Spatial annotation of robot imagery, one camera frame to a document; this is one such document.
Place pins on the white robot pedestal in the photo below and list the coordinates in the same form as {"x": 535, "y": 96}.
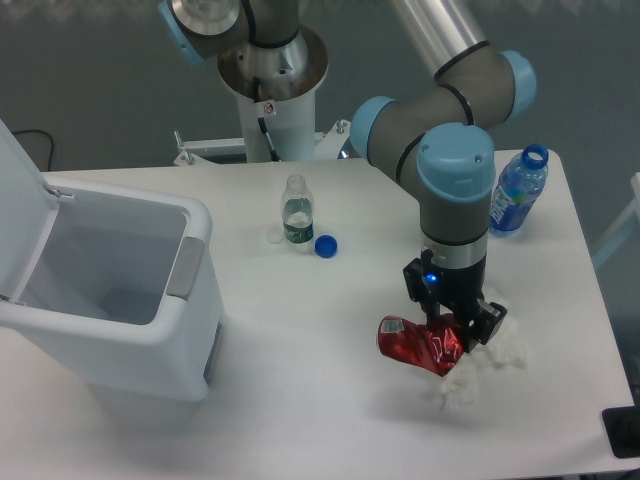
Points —
{"x": 289, "y": 125}

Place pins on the blue plastic bottle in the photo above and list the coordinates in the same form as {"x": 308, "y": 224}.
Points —
{"x": 519, "y": 185}

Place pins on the white trash can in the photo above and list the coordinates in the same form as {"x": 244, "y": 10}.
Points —
{"x": 116, "y": 284}

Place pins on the clear plastic bottle green label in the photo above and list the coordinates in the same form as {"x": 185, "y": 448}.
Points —
{"x": 297, "y": 212}

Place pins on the black device at table edge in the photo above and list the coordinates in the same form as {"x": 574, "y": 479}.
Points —
{"x": 622, "y": 429}

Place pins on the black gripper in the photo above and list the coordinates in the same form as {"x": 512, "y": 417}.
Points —
{"x": 460, "y": 291}

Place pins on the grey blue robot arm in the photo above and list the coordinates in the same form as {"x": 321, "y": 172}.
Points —
{"x": 436, "y": 149}

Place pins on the crumpled white tissue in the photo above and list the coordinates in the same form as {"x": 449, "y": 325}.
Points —
{"x": 504, "y": 352}

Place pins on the blue bottle cap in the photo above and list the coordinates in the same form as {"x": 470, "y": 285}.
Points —
{"x": 325, "y": 246}

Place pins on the white metal frame bracket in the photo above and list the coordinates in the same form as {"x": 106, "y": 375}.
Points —
{"x": 335, "y": 144}

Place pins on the crushed red can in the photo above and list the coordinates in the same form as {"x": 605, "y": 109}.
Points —
{"x": 435, "y": 346}

